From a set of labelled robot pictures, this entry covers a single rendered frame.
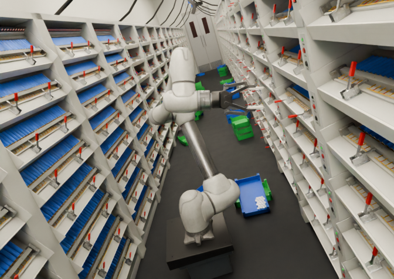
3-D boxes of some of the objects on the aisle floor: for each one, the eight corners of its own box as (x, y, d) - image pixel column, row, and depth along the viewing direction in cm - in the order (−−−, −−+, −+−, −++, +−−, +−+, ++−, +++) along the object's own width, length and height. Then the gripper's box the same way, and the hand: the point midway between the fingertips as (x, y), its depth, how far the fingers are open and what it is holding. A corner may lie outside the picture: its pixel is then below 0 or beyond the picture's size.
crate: (270, 211, 210) (269, 206, 205) (243, 217, 213) (241, 212, 208) (260, 178, 231) (258, 173, 226) (235, 184, 234) (234, 179, 228)
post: (357, 326, 123) (274, -158, 69) (347, 306, 132) (267, -137, 78) (405, 317, 120) (358, -192, 67) (391, 298, 129) (340, -167, 76)
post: (305, 223, 189) (243, -67, 135) (301, 214, 198) (240, -61, 144) (336, 216, 186) (284, -82, 133) (330, 207, 195) (279, -75, 141)
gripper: (211, 124, 124) (265, 122, 122) (210, 77, 118) (265, 74, 117) (211, 121, 131) (262, 118, 130) (210, 75, 125) (262, 72, 124)
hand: (257, 98), depth 123 cm, fingers open, 8 cm apart
